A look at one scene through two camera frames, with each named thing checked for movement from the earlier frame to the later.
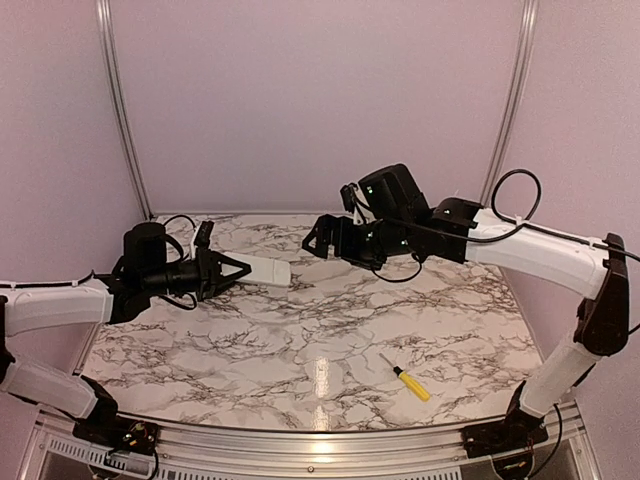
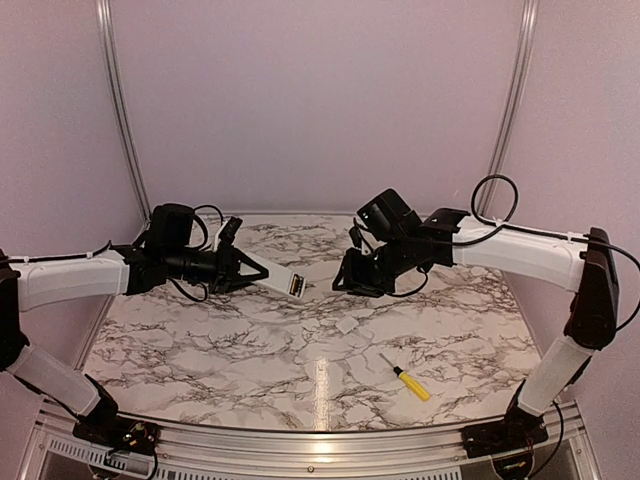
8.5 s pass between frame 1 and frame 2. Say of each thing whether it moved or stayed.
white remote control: moved
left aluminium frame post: stayed
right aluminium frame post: stayed
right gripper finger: moved
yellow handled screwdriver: stayed
